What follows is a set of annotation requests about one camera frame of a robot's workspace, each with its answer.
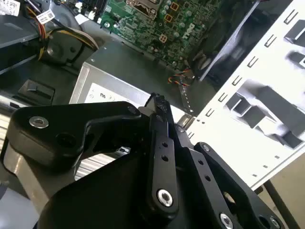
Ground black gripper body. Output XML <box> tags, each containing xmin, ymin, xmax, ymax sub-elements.
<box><xmin>38</xmin><ymin>152</ymin><xmax>208</xmax><ymax>229</ymax></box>

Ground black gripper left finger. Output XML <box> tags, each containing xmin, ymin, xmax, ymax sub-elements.
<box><xmin>0</xmin><ymin>92</ymin><xmax>180</xmax><ymax>217</ymax></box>

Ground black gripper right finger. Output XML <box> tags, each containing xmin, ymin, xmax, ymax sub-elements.
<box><xmin>167</xmin><ymin>104</ymin><xmax>286</xmax><ymax>229</ymax></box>

